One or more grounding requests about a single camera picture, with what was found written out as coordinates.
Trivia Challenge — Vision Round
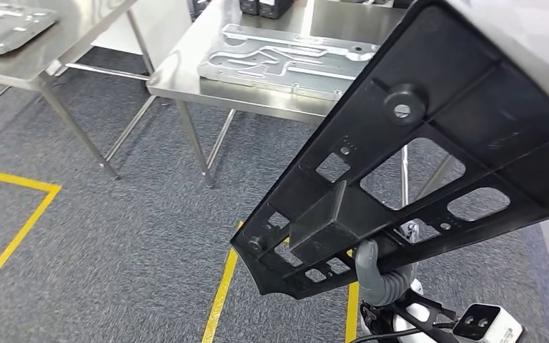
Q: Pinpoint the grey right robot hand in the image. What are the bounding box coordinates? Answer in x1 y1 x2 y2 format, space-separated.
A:
354 239 415 307

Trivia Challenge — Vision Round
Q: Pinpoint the black plastic licence plate frame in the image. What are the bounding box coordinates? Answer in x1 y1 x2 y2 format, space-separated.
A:
230 0 549 300

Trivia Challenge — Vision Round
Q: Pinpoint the stainless steel workbench table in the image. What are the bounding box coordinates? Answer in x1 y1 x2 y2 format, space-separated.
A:
104 0 460 209
0 0 157 181

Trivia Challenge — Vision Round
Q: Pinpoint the machined aluminium plate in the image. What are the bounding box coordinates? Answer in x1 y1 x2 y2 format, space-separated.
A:
197 24 380 101
0 0 59 56

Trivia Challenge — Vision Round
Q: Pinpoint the white cabinet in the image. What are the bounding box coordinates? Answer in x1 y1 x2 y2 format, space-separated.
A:
445 0 549 125

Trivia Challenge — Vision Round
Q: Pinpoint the yellow floor tape square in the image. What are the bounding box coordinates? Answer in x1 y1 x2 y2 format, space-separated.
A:
0 168 62 301

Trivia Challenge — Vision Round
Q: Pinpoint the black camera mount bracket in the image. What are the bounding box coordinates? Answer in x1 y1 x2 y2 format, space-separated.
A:
387 289 465 343

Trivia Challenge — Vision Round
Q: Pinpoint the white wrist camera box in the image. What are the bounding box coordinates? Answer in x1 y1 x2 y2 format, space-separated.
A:
452 302 524 343

